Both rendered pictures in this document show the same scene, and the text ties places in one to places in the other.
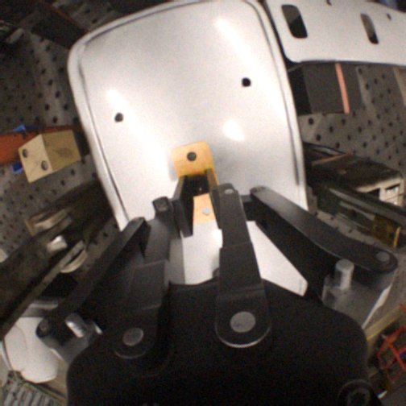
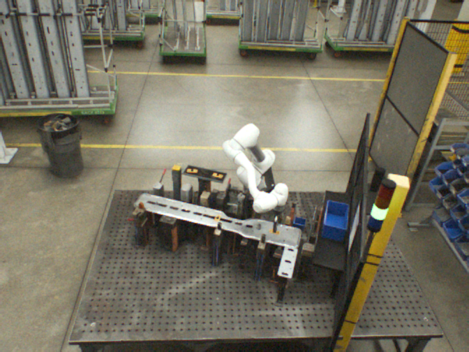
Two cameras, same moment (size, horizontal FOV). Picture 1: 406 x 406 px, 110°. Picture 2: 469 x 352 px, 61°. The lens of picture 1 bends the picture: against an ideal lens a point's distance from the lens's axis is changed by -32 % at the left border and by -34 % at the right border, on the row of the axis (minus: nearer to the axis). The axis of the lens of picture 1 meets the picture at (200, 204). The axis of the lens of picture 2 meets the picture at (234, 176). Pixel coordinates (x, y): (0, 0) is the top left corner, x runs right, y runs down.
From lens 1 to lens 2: 3.01 m
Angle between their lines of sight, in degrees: 47
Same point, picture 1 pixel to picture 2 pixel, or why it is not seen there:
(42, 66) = not seen: hidden behind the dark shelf
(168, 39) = (293, 237)
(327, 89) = (278, 251)
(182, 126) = (282, 233)
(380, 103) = (258, 319)
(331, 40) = (286, 253)
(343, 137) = (252, 295)
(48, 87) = not seen: hidden behind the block
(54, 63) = not seen: hidden behind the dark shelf
